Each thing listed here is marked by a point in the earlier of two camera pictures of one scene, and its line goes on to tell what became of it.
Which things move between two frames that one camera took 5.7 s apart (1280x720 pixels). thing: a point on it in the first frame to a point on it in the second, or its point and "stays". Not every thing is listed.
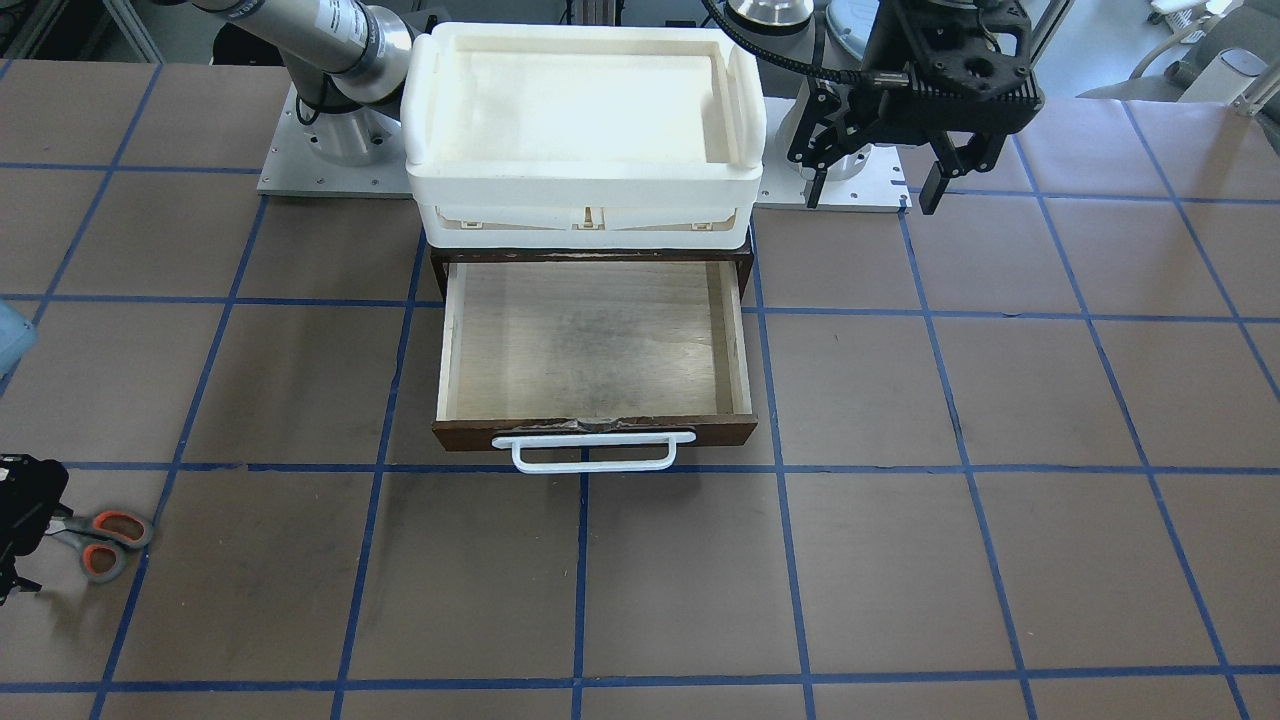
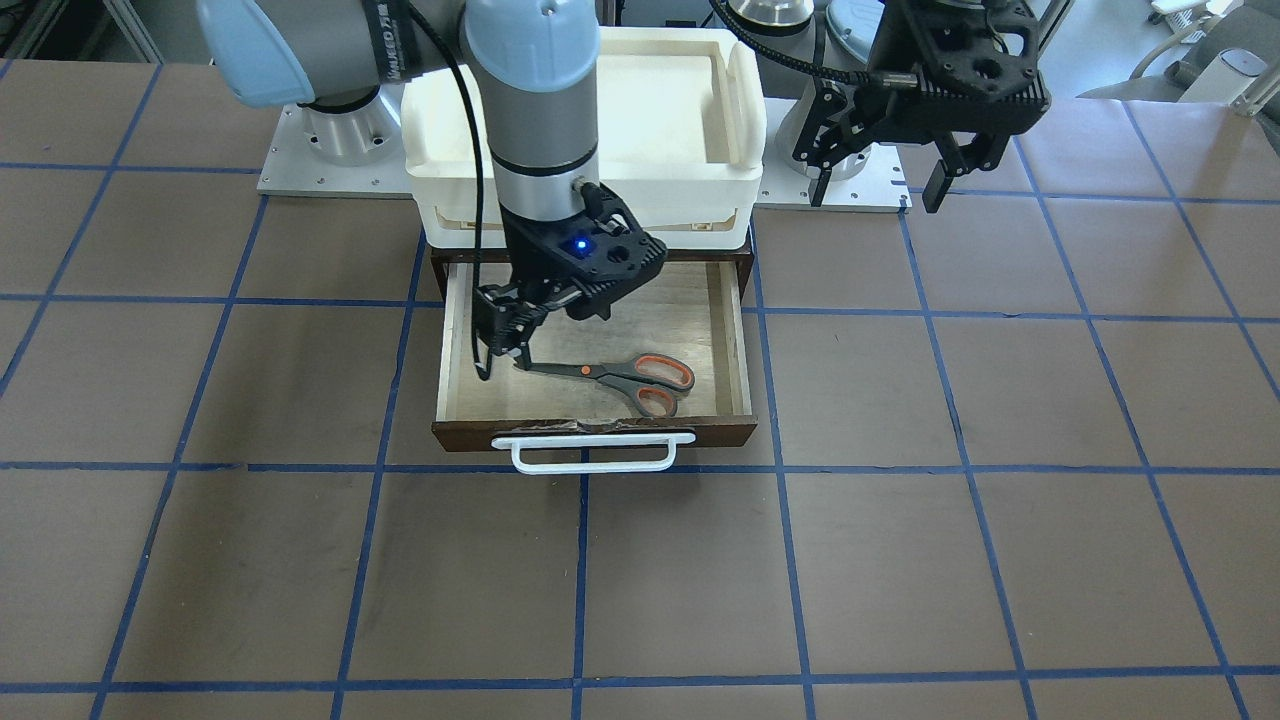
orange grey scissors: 103,540 to 650,377
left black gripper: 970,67 stays
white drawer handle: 516,443 stays
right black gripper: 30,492 to 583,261
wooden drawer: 541,347 stays
